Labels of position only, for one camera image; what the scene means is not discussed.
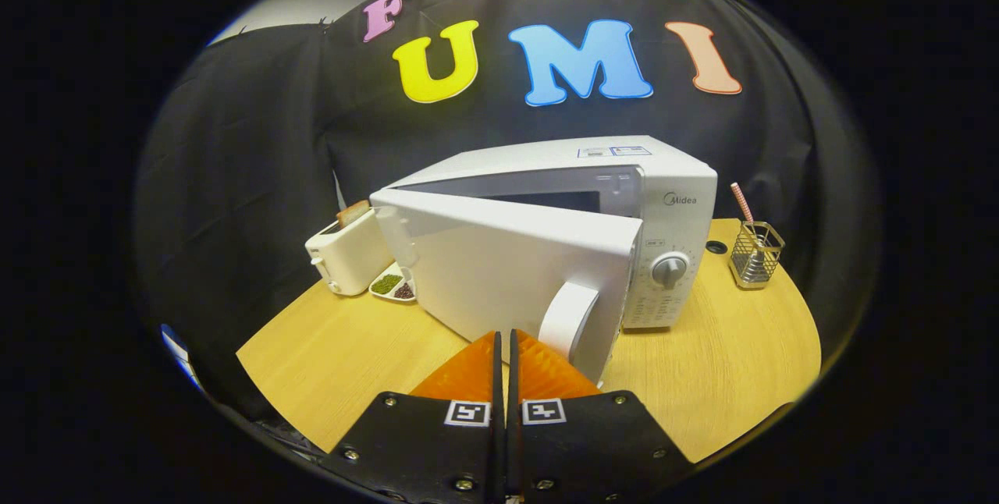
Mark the black table grommet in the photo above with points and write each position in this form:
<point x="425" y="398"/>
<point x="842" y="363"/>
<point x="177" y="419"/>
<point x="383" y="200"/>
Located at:
<point x="716" y="246"/>

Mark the toast slice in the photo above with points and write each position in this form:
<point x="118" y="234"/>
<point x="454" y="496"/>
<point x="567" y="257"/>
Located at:
<point x="353" y="213"/>

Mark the white toaster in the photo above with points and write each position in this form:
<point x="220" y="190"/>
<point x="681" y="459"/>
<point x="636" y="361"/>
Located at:
<point x="351" y="258"/>

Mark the colourful lit screen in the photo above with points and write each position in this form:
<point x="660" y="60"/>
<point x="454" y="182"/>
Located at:
<point x="178" y="352"/>

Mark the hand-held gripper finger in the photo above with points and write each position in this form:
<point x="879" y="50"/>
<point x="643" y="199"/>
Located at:
<point x="515" y="441"/>
<point x="496" y="441"/>

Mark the white microwave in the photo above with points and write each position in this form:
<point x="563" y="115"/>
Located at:
<point x="499" y="262"/>

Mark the white divided bean dish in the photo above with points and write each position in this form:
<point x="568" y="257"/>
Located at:
<point x="386" y="284"/>

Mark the pink striped straw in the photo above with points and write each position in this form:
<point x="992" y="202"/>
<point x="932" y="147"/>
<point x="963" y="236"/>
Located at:
<point x="742" y="202"/>

